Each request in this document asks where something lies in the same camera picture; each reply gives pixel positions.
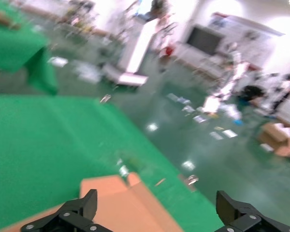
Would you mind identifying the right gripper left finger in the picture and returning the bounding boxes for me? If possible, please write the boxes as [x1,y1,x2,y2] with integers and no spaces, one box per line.
[20,189,107,232]

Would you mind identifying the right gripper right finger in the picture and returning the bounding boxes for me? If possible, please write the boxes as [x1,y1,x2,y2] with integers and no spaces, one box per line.
[215,190,290,232]

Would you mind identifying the cardboard box with round holes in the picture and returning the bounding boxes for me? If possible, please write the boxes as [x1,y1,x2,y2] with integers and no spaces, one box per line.
[0,173,184,232]

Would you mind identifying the cardboard box on floor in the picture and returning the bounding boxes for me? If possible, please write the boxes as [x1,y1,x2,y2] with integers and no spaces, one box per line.
[258,122,290,167]

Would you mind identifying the clear plastic wrap scrap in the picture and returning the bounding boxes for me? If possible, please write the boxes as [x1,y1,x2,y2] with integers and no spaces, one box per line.
[115,152,148,177]

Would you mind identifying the person with dark hair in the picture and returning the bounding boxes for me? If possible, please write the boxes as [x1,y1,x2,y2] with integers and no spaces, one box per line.
[239,85,265,107]

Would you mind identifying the green cloth on neighbouring table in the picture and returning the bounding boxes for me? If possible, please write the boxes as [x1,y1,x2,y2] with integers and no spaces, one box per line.
[0,14,59,95]

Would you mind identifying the white pillar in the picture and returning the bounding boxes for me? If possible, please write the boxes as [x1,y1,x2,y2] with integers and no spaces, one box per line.
[103,18,161,87]

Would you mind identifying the black flat screen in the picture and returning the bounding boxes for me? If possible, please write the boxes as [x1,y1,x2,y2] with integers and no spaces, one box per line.
[186,26,224,56]

